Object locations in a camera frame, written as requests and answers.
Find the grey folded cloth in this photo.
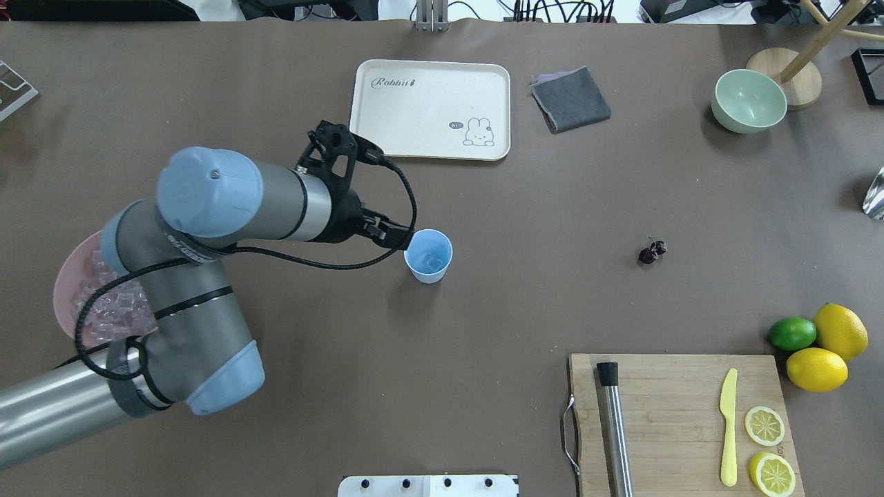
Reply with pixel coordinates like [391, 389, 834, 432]
[530, 66, 612, 133]

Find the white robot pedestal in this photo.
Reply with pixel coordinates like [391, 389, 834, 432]
[337, 473, 520, 496]

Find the lemon slice one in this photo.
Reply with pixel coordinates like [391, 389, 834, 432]
[743, 405, 786, 447]

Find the yellow lemon lower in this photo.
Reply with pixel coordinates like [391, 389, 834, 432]
[786, 347, 849, 393]

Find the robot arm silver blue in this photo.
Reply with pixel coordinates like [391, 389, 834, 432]
[2, 144, 417, 469]

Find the cream rabbit tray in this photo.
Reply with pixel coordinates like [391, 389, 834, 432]
[349, 59, 511, 162]

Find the clear ice cube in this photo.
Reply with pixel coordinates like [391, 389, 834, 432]
[423, 253, 446, 273]

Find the lemon slice two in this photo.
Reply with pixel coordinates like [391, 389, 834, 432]
[748, 452, 798, 496]

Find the wooden cutting board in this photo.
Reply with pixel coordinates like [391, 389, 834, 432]
[568, 353, 800, 496]

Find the wooden glass stand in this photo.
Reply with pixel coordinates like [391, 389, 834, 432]
[746, 1, 882, 111]

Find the light blue plastic cup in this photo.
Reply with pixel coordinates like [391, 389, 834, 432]
[403, 229, 454, 285]

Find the metal ice scoop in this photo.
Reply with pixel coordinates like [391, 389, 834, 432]
[861, 167, 884, 221]

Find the green lime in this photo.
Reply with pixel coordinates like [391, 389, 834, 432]
[767, 317, 818, 352]

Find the pink bowl of ice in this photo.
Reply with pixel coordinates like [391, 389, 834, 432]
[53, 231, 157, 347]

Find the yellow lemon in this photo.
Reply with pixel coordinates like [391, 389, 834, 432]
[786, 347, 849, 393]
[814, 302, 869, 362]

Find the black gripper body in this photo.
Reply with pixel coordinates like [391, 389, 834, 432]
[325, 189, 389, 244]

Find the mint green bowl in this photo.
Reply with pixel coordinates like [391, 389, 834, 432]
[711, 69, 787, 133]

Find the dark cherries pair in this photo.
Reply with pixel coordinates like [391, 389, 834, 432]
[637, 237, 669, 265]

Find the yellow plastic knife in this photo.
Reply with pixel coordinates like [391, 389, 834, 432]
[719, 368, 738, 487]

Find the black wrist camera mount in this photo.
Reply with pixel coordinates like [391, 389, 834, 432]
[296, 120, 386, 190]

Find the yellow lemon upper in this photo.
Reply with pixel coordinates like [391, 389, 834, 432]
[814, 302, 869, 362]

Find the aluminium frame post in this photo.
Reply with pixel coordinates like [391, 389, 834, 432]
[414, 0, 450, 32]

